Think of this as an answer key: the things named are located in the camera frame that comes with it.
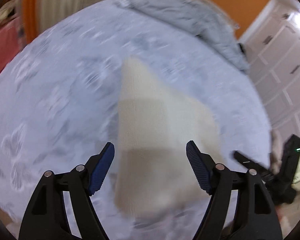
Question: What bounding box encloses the cream knit cardigan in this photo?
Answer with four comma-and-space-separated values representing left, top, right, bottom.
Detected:
114, 57, 227, 218

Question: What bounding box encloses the cream cloth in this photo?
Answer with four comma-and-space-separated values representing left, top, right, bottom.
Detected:
270, 129, 285, 173

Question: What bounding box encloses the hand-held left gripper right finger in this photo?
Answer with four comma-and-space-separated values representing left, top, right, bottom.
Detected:
186, 140, 283, 240

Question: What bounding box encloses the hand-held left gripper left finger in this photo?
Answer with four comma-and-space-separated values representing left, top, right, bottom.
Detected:
18, 142, 115, 240

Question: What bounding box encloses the grey duvet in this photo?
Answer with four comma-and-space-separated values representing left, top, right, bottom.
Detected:
114, 0, 250, 74

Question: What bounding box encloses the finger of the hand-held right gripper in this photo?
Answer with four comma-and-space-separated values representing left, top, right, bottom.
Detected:
233, 150, 272, 172

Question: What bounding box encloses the white wardrobe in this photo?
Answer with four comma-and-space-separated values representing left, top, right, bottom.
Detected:
237, 0, 300, 180

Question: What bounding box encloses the orange curtain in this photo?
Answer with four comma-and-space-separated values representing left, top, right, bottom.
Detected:
21, 0, 44, 44

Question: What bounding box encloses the bed with blue butterfly sheet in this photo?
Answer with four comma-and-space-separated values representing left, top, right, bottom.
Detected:
0, 0, 273, 230

